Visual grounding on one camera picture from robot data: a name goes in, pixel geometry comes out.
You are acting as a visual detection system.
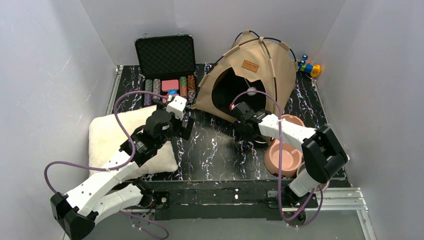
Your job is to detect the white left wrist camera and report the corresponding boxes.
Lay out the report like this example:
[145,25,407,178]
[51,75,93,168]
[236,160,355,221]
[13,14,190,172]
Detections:
[166,95,188,120]

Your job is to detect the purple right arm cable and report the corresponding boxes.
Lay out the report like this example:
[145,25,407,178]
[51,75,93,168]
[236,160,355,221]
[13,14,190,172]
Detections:
[230,90,325,229]

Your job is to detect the steel bowl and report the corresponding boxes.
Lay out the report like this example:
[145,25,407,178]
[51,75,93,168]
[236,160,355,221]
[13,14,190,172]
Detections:
[247,136,270,149]
[295,162,330,193]

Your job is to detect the pink double pet bowl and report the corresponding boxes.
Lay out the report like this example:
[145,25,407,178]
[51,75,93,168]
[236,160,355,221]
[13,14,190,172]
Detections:
[264,114,305,178]

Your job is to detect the white pompom toy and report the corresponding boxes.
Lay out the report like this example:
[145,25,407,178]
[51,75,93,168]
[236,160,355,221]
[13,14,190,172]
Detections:
[244,79,257,96]

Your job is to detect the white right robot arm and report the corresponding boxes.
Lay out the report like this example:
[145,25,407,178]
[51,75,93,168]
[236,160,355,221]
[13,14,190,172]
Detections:
[230,101,349,206]

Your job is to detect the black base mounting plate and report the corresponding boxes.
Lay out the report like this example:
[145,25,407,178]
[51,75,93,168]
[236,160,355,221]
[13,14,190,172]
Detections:
[149,180,281,221]

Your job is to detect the tan fabric pet tent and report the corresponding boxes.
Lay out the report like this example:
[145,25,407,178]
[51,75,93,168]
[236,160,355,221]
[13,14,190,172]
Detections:
[191,30,298,123]

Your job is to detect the white fluffy cushion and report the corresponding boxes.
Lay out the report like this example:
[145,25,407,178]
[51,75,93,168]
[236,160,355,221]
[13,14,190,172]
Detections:
[88,105,178,181]

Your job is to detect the colourful toy block car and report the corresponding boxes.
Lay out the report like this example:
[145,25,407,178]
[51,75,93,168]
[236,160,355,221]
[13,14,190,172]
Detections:
[298,54,322,78]

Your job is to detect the black poker chip case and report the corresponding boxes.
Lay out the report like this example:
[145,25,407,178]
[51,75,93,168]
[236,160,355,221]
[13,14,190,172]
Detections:
[134,34,197,104]

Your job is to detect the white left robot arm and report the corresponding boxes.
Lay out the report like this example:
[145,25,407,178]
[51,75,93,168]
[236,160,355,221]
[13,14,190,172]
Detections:
[50,109,195,240]

